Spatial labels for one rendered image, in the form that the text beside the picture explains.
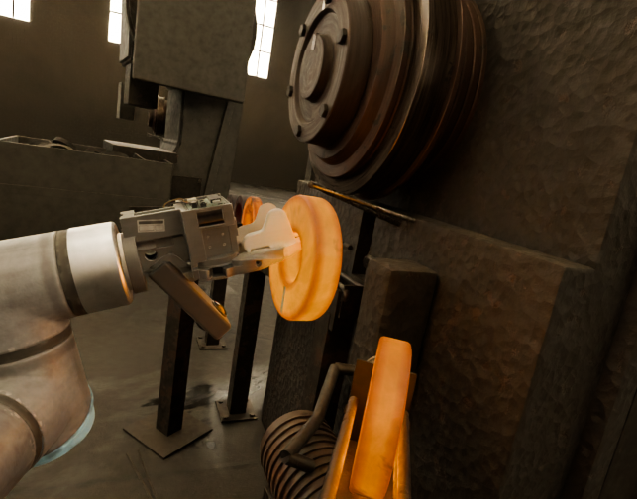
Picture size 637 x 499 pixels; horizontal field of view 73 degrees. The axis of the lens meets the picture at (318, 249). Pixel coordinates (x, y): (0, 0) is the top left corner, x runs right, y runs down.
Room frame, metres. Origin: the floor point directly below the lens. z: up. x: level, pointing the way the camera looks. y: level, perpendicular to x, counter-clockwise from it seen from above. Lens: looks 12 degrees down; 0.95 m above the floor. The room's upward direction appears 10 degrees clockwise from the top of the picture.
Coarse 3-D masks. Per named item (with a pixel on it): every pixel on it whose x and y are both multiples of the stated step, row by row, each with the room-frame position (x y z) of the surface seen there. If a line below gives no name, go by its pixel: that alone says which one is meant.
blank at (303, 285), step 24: (288, 216) 0.54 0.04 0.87; (312, 216) 0.48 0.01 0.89; (336, 216) 0.49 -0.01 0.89; (312, 240) 0.47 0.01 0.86; (336, 240) 0.47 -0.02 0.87; (288, 264) 0.55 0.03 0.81; (312, 264) 0.46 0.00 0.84; (336, 264) 0.46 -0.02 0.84; (288, 288) 0.51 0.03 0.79; (312, 288) 0.45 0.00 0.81; (336, 288) 0.46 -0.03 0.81; (288, 312) 0.49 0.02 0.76; (312, 312) 0.47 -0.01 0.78
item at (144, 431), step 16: (144, 208) 1.29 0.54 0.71; (240, 224) 1.28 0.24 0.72; (176, 304) 1.22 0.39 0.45; (176, 320) 1.22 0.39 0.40; (192, 320) 1.26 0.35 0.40; (176, 336) 1.22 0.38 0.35; (176, 352) 1.22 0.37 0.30; (176, 368) 1.22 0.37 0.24; (160, 384) 1.24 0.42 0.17; (176, 384) 1.23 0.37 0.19; (160, 400) 1.24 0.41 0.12; (176, 400) 1.23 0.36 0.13; (160, 416) 1.23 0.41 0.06; (176, 416) 1.24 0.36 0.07; (192, 416) 1.34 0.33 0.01; (128, 432) 1.20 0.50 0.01; (144, 432) 1.22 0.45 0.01; (160, 432) 1.23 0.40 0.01; (176, 432) 1.24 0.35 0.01; (192, 432) 1.25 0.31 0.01; (208, 432) 1.27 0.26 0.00; (160, 448) 1.16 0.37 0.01; (176, 448) 1.17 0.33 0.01
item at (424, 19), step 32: (416, 0) 0.75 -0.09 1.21; (448, 0) 0.76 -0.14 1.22; (416, 32) 0.73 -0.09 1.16; (448, 32) 0.74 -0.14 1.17; (416, 64) 0.72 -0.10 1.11; (448, 64) 0.73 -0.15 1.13; (416, 96) 0.71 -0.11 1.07; (416, 128) 0.74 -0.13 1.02; (384, 160) 0.75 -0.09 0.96; (352, 192) 0.84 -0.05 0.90
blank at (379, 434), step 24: (384, 360) 0.38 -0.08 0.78; (408, 360) 0.38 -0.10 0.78; (384, 384) 0.35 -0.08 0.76; (408, 384) 0.36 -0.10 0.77; (384, 408) 0.34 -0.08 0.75; (360, 432) 0.42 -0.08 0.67; (384, 432) 0.33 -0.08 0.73; (360, 456) 0.33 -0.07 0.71; (384, 456) 0.33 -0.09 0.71; (360, 480) 0.33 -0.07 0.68; (384, 480) 0.33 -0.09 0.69
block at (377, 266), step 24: (384, 264) 0.69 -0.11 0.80; (408, 264) 0.71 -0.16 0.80; (384, 288) 0.67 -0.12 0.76; (408, 288) 0.68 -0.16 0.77; (432, 288) 0.70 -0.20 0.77; (360, 312) 0.72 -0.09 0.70; (384, 312) 0.67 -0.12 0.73; (408, 312) 0.68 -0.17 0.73; (360, 336) 0.71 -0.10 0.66; (384, 336) 0.67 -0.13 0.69; (408, 336) 0.69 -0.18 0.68
